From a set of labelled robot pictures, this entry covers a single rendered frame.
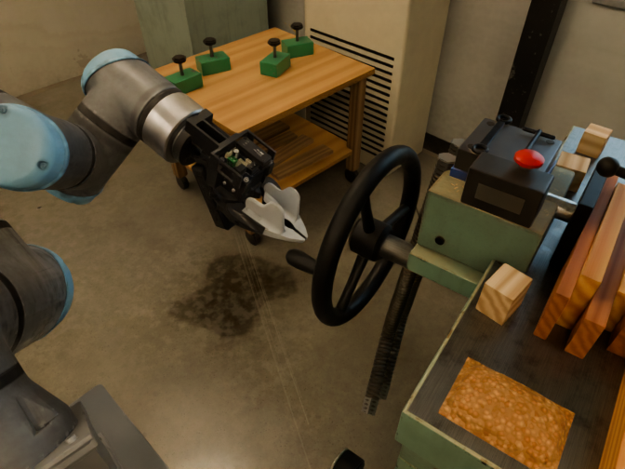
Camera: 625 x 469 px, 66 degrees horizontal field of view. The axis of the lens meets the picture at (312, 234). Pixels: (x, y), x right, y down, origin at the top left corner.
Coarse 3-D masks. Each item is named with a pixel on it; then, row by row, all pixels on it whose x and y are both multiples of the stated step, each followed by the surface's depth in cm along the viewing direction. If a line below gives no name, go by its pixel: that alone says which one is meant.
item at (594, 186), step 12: (600, 180) 52; (588, 192) 50; (600, 192) 50; (564, 204) 54; (576, 204) 54; (588, 204) 49; (564, 216) 54; (576, 216) 50; (588, 216) 49; (576, 228) 51; (564, 240) 52; (576, 240) 52; (564, 252) 53
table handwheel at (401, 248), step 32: (384, 160) 62; (416, 160) 70; (352, 192) 59; (416, 192) 78; (352, 224) 59; (384, 224) 70; (320, 256) 60; (384, 256) 70; (320, 288) 62; (352, 288) 72; (320, 320) 68
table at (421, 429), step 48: (576, 144) 74; (624, 144) 74; (480, 288) 53; (528, 288) 53; (480, 336) 49; (528, 336) 49; (432, 384) 45; (528, 384) 45; (576, 384) 45; (432, 432) 42; (576, 432) 41
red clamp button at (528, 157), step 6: (522, 150) 51; (528, 150) 51; (516, 156) 50; (522, 156) 50; (528, 156) 50; (534, 156) 50; (540, 156) 50; (516, 162) 50; (522, 162) 50; (528, 162) 49; (534, 162) 49; (540, 162) 49
